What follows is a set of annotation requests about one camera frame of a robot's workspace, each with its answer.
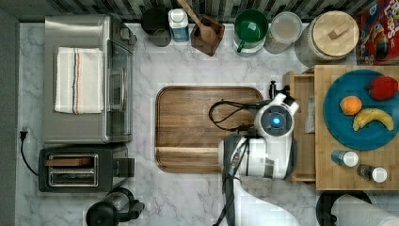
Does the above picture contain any wooden serving tray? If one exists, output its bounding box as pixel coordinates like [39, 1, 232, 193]
[155, 86, 263, 173]

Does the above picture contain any blue plate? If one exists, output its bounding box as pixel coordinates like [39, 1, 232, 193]
[323, 70, 399, 151]

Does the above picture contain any red Froot Loops box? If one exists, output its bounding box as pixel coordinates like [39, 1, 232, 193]
[357, 0, 399, 66]

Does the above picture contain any packet inside drawer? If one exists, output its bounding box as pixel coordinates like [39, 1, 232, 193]
[305, 95, 315, 134]

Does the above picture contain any silver toaster oven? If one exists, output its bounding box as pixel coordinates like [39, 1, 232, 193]
[43, 14, 136, 144]

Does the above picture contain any paper towel roll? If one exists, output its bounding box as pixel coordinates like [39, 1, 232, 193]
[331, 194, 399, 226]

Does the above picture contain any green mug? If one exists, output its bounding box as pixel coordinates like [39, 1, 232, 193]
[233, 8, 268, 57]

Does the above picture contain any black cup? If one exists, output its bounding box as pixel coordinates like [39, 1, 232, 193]
[141, 8, 171, 47]

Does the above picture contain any wooden spoon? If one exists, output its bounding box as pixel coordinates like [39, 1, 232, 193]
[177, 0, 216, 44]

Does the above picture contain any yellow banana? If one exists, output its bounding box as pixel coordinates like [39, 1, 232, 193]
[353, 108, 394, 131]

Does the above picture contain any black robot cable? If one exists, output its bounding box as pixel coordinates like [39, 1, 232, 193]
[208, 99, 265, 133]

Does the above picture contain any black coffee grinder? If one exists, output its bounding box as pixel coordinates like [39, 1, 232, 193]
[86, 187, 145, 226]

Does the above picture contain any blue shaker white cap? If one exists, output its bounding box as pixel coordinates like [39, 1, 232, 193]
[331, 150, 359, 168]

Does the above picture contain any blue white-capped bottle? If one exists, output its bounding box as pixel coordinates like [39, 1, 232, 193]
[168, 8, 189, 42]

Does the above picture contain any black slot toaster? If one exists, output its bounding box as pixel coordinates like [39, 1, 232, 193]
[39, 143, 135, 193]

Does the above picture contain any orange fruit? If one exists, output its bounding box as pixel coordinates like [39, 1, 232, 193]
[340, 96, 362, 116]

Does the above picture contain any black shaker white cap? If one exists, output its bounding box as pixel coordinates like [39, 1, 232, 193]
[357, 164, 388, 183]

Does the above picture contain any striped white dish towel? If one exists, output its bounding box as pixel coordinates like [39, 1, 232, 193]
[54, 47, 104, 114]

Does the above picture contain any red bell pepper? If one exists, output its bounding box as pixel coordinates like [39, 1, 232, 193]
[365, 75, 398, 101]

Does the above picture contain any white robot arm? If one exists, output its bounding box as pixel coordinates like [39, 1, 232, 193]
[213, 84, 300, 226]

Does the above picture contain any dark wooden utensil holder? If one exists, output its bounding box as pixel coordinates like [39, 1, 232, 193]
[190, 15, 225, 57]

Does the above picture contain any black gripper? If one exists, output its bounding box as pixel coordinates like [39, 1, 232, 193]
[268, 80, 290, 100]

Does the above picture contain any wooden drawer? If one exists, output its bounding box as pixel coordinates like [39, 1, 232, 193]
[283, 72, 316, 184]

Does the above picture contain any black power cord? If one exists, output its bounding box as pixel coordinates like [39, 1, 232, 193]
[19, 129, 40, 177]

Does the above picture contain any clear lidded plastic container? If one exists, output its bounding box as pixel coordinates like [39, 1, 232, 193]
[264, 11, 302, 54]

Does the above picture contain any jar with wooden lid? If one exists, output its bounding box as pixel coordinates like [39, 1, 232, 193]
[295, 10, 359, 67]

